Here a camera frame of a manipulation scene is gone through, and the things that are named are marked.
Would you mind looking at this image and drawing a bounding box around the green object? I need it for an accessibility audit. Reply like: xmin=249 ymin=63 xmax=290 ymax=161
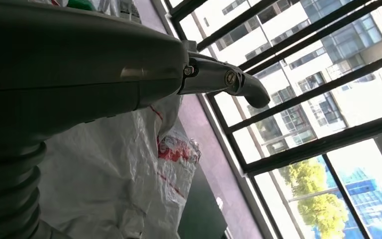
xmin=66 ymin=0 xmax=96 ymax=11

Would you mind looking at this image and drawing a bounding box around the clear plastic packaging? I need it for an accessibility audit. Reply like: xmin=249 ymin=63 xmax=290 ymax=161
xmin=94 ymin=0 xmax=143 ymax=24

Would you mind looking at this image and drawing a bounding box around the white sack with red print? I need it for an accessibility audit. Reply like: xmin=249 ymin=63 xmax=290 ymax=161
xmin=37 ymin=94 xmax=202 ymax=239

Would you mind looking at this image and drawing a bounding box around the ribbed grey left arm sleeve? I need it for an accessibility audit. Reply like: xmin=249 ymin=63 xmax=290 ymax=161
xmin=0 ymin=141 xmax=48 ymax=239

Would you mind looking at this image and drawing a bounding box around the black box with white logo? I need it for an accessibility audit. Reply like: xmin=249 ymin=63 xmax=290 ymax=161
xmin=177 ymin=163 xmax=228 ymax=239

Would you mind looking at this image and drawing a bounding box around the white building outside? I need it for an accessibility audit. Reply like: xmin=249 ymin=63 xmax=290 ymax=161
xmin=169 ymin=0 xmax=382 ymax=156

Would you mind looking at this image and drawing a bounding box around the black window grille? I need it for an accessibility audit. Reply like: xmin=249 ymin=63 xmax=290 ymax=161
xmin=151 ymin=0 xmax=382 ymax=239

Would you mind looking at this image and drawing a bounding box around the green tree outside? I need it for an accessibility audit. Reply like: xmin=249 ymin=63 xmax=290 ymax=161
xmin=278 ymin=157 xmax=350 ymax=239

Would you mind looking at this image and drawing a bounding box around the blue building outside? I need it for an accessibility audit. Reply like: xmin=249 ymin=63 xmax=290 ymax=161
xmin=313 ymin=166 xmax=382 ymax=239

